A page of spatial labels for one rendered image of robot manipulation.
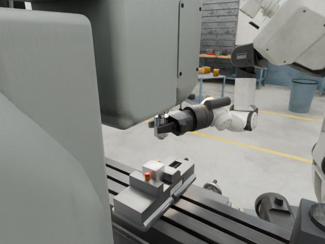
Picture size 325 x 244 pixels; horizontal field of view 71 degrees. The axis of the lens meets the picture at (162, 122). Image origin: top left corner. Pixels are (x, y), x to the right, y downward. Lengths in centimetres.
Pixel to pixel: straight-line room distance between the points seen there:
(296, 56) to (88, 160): 82
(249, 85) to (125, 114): 76
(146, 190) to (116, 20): 57
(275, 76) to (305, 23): 731
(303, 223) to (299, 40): 59
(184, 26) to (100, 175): 39
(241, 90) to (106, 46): 78
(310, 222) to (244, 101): 60
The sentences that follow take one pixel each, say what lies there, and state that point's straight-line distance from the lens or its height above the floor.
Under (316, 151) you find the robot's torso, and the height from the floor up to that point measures 103.
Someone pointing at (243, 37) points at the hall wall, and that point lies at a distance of 836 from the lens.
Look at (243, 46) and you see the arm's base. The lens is 107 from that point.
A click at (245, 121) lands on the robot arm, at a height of 116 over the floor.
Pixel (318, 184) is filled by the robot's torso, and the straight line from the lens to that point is 133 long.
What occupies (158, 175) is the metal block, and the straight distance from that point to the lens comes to 80.
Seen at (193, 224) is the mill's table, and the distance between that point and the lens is 80.
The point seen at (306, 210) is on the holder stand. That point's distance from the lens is 65.
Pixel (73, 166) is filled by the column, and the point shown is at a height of 137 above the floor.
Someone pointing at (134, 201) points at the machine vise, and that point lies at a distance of 78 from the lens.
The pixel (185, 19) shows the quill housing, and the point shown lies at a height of 154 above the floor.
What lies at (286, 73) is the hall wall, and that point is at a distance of 816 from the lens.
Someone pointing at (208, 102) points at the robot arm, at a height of 129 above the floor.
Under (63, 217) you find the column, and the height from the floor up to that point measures 133.
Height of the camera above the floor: 150
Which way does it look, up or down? 21 degrees down
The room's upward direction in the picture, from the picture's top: straight up
